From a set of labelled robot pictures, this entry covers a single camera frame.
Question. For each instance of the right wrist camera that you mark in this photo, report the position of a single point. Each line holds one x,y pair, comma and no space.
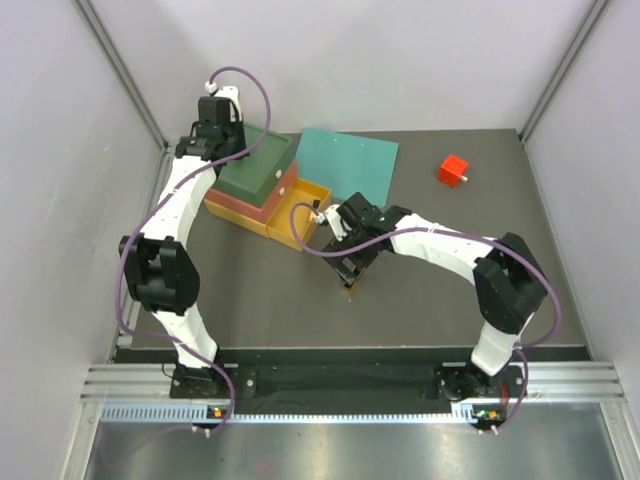
331,218

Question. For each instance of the red cube with peg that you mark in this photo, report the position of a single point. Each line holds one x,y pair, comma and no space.
452,171

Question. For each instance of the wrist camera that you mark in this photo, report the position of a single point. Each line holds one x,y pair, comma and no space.
228,94
331,218

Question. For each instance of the green top drawer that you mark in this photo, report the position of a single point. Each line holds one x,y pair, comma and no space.
277,156

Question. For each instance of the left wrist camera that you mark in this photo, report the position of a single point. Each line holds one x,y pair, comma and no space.
228,94

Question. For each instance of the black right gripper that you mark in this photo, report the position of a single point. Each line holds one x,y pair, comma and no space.
345,274

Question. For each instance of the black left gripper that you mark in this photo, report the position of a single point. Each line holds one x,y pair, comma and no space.
238,128

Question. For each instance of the red drawer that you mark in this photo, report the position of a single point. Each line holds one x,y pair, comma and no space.
284,183

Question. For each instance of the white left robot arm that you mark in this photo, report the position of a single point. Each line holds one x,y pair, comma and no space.
159,273

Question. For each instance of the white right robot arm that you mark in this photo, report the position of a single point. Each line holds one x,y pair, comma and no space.
506,277

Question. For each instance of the three-tier drawer organizer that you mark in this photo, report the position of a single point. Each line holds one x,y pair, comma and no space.
235,194

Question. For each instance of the aluminium front rail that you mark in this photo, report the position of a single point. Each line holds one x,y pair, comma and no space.
141,392

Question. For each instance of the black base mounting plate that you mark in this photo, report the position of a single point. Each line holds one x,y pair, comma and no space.
305,384

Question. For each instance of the teal mat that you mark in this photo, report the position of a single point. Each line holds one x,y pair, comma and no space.
347,163

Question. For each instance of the yellow bottom drawer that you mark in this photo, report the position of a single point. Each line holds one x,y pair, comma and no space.
279,226

